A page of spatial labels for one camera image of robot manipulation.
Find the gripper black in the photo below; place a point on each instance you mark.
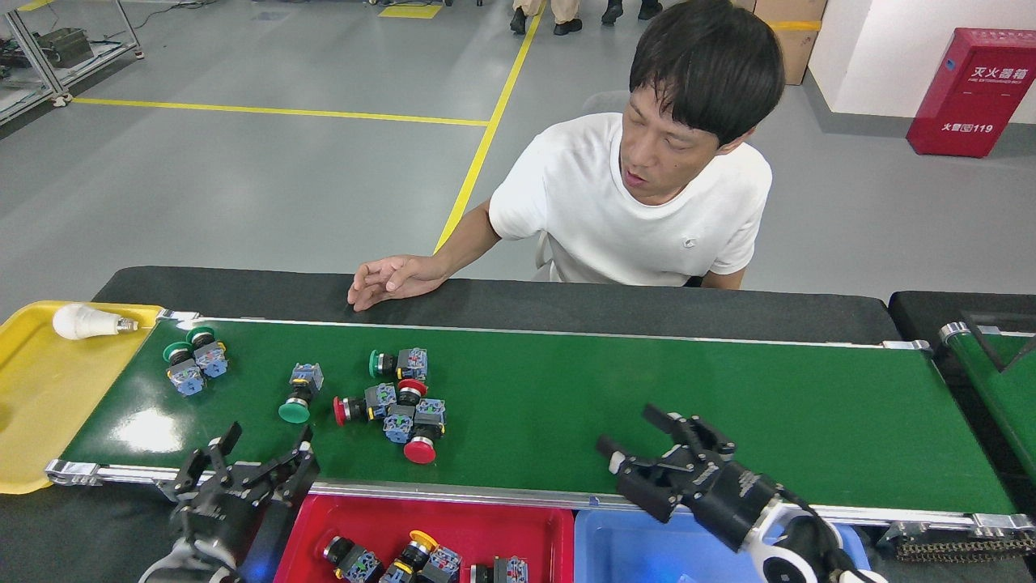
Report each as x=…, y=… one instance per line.
x=732, y=502
x=222, y=522

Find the green push button switch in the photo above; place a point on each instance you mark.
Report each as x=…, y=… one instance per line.
x=186, y=379
x=413, y=364
x=212, y=360
x=294, y=411

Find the yellow push button switch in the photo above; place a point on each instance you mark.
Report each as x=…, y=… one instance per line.
x=422, y=540

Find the person's right forearm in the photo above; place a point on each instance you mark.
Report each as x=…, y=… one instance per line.
x=469, y=243

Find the long green belt conveyor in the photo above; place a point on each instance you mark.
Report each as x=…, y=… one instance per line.
x=526, y=421

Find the yellow plastic tray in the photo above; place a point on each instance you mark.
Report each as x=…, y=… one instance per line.
x=48, y=405

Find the short green belt conveyor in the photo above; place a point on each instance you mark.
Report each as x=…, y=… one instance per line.
x=1012, y=397

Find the person's right hand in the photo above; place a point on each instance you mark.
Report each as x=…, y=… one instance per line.
x=405, y=275

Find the blue plastic bin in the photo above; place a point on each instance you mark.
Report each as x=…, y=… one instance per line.
x=631, y=555

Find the long black table cover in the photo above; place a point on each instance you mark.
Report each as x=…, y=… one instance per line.
x=566, y=304

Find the red plastic bin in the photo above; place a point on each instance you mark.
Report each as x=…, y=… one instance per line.
x=486, y=526

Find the white light bulb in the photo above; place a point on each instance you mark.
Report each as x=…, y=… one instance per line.
x=81, y=322

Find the seated person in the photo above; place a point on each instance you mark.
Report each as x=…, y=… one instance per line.
x=607, y=202

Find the short black table cover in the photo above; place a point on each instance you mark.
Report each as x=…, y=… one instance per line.
x=923, y=312

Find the brown cardboard box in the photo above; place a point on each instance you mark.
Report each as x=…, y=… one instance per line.
x=797, y=40

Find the standing person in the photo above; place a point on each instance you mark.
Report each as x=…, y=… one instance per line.
x=615, y=10
x=566, y=12

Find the dark grey box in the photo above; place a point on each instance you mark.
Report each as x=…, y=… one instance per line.
x=65, y=47

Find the red fire extinguisher cabinet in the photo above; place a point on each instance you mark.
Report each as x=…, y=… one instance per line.
x=975, y=97

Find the black guide bracket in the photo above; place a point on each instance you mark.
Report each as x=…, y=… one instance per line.
x=979, y=321

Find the aluminium frame rack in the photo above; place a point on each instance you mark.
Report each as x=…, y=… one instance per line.
x=32, y=89

